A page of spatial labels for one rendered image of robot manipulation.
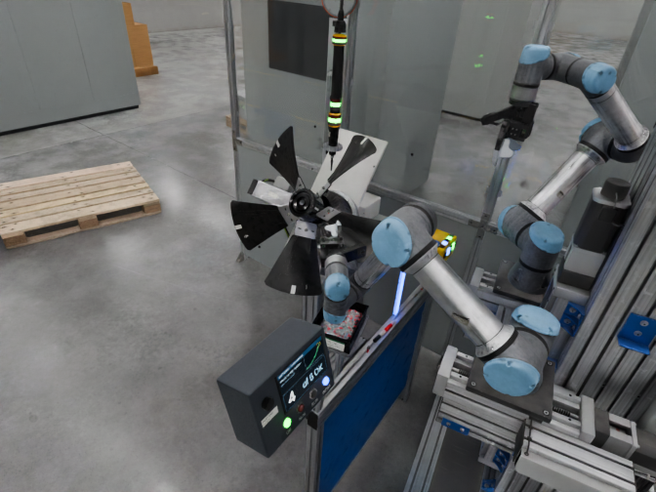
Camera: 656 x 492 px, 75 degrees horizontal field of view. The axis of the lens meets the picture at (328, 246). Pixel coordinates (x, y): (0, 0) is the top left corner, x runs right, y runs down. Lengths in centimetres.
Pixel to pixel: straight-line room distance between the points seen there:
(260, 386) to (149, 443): 155
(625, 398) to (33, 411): 260
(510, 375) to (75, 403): 222
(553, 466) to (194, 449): 162
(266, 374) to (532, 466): 76
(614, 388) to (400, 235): 83
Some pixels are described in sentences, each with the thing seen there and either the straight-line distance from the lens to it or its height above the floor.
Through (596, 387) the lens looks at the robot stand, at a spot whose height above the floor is 99.
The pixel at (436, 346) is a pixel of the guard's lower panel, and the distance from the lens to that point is 272.
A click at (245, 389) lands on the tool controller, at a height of 125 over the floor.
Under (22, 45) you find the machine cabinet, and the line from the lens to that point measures 672.
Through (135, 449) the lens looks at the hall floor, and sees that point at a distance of 246.
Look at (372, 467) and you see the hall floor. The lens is 231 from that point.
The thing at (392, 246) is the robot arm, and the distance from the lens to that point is 105.
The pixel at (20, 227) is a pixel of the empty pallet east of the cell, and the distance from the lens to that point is 413.
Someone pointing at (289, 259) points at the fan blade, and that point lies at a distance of 166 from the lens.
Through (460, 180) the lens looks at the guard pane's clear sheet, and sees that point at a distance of 217.
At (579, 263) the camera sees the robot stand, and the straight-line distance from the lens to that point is 140.
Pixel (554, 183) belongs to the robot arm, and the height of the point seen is 138.
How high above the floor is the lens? 200
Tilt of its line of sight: 34 degrees down
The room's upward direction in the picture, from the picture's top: 4 degrees clockwise
